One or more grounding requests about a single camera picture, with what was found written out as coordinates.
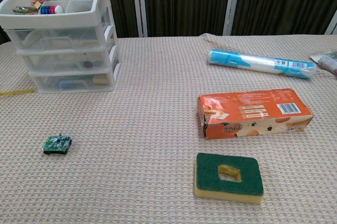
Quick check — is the clear plastic drawer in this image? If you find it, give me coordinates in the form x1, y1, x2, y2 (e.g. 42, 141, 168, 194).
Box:
4, 22, 116, 51
17, 46, 119, 74
29, 70, 122, 94

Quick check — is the small green circuit board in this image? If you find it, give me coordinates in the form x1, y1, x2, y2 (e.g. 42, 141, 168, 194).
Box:
41, 132, 73, 155

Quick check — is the orange cardboard box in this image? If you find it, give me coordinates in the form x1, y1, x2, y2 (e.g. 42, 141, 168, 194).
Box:
197, 88, 314, 140

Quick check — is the beige woven tablecloth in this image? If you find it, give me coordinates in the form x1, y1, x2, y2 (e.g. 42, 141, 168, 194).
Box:
0, 33, 337, 224

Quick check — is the tan block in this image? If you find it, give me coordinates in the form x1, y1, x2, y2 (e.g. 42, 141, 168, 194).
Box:
93, 74, 109, 85

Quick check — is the dark green object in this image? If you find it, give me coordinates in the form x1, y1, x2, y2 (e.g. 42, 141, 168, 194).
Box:
83, 60, 103, 69

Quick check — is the blue white plastic wrap roll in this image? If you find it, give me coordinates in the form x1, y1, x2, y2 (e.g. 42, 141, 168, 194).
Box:
207, 48, 317, 80

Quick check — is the green rectangular card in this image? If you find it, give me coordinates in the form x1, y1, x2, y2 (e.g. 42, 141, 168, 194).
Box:
193, 152, 265, 205

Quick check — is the blue plastic object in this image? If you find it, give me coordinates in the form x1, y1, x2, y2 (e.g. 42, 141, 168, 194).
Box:
56, 80, 90, 91

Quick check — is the yellow tape measure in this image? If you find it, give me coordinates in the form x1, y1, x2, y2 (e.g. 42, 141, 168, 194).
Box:
0, 89, 35, 96

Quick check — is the pink floral package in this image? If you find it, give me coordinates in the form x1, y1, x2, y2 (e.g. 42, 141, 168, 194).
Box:
309, 51, 337, 79

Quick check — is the white frame post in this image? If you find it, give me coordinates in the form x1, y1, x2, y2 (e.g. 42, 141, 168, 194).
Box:
222, 0, 243, 36
131, 0, 148, 37
324, 13, 337, 35

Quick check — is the white drawer organizer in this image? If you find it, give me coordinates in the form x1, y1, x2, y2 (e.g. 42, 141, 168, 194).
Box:
0, 0, 122, 94

